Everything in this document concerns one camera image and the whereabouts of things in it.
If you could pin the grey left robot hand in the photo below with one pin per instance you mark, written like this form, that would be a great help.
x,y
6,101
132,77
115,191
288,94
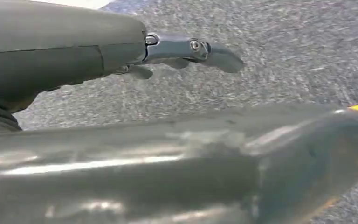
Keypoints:
x,y
58,37

